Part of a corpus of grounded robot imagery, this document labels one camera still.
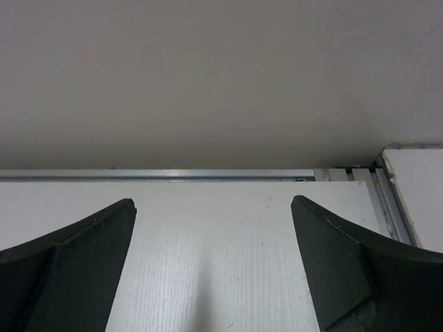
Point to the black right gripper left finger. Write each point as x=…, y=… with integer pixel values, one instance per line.
x=67, y=279

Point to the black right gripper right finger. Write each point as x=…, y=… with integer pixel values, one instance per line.
x=360, y=280

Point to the aluminium table frame rail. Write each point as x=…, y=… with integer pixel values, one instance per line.
x=379, y=180

